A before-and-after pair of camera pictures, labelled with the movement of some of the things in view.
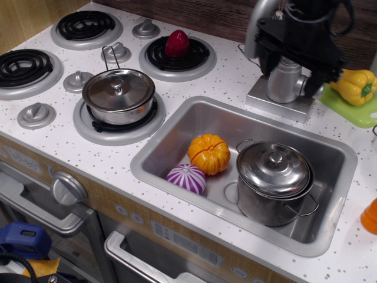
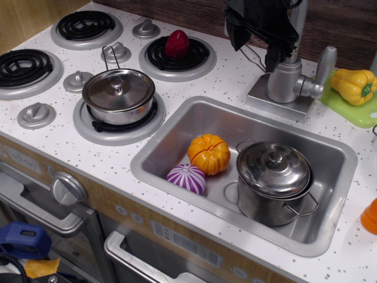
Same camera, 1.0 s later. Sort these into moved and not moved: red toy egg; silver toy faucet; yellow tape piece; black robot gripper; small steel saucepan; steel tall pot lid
Moved: silver toy faucet; black robot gripper
Not moved: yellow tape piece; small steel saucepan; steel tall pot lid; red toy egg
